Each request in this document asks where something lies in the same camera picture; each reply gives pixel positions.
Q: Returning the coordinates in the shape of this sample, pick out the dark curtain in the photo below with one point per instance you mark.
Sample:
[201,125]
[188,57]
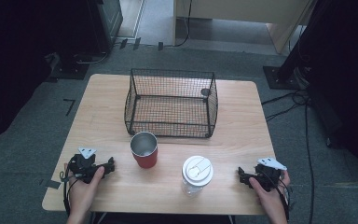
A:
[12,62]
[345,77]

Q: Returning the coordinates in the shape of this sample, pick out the person's left hand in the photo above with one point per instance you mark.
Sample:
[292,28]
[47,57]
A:
[84,189]

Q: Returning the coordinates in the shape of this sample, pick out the black stand base plate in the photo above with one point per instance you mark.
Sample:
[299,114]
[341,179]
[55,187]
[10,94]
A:
[279,79]
[68,70]

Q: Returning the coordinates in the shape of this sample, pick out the clear bottle with white lid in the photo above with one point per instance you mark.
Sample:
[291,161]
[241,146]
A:
[197,171]

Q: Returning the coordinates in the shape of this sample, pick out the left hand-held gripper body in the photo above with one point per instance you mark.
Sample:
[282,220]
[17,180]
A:
[82,166]

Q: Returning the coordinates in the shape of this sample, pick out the beige wooden cabinet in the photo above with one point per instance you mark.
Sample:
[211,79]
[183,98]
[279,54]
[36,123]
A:
[245,11]

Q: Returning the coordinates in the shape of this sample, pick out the grey tape patch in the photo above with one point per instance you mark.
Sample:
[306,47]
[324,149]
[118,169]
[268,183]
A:
[53,184]

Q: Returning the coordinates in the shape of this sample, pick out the red cup with steel inside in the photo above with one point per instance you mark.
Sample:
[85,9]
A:
[145,155]

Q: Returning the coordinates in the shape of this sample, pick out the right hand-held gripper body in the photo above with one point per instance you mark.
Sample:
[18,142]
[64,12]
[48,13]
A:
[268,174]

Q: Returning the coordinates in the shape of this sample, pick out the black tape strip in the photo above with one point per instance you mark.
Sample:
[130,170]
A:
[137,43]
[160,46]
[123,44]

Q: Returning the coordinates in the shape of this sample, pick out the black equipment cabinet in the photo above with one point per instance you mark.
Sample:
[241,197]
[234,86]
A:
[107,21]

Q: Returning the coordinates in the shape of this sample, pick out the person's right hand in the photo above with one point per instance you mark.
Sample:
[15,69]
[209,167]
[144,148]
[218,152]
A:
[268,196]

